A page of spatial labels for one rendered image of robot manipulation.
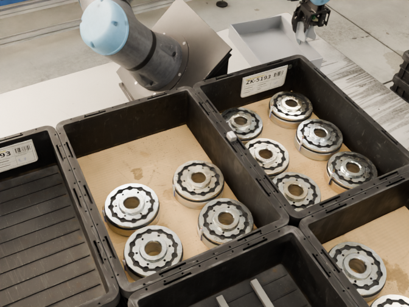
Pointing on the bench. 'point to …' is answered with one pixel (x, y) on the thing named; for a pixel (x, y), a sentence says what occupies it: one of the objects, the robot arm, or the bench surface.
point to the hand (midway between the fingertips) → (299, 39)
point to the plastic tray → (269, 41)
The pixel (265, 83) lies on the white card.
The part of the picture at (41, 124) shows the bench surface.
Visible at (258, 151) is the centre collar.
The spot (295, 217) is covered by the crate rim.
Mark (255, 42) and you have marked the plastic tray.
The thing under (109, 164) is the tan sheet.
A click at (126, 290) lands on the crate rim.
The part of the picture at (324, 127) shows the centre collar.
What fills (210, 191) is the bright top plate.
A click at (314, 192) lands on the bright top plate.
